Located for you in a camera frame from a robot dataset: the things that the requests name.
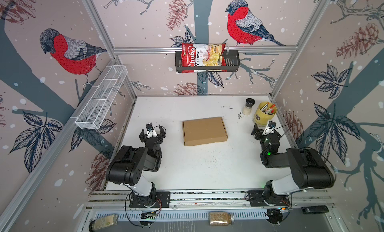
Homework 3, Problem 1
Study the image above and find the black remote device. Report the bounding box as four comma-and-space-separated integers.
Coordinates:
301, 205, 329, 215

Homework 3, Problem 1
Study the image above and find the yellow pen cup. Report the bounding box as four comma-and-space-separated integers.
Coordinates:
253, 102, 277, 126

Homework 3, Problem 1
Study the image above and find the black lid spice shaker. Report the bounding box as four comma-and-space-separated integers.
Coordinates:
242, 98, 255, 116

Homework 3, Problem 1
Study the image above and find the brown cardboard box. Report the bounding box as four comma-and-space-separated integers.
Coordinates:
182, 117, 228, 146

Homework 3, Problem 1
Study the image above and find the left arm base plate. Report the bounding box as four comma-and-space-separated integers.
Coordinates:
128, 192, 171, 209

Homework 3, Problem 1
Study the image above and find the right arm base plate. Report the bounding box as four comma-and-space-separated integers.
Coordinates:
246, 190, 291, 207

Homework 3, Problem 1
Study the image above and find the black wall basket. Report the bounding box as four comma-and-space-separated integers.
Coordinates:
175, 50, 240, 73

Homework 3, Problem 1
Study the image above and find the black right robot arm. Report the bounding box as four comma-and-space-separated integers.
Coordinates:
251, 121, 336, 206

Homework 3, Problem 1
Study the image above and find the red cassava chips bag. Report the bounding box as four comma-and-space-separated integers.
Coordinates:
182, 43, 226, 67

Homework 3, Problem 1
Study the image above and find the brown grain glass jar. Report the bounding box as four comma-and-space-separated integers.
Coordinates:
209, 212, 235, 226

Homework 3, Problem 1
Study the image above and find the white wire mesh shelf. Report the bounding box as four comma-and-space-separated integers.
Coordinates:
75, 65, 128, 130

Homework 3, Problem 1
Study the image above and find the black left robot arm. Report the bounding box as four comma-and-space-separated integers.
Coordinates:
105, 123, 167, 208

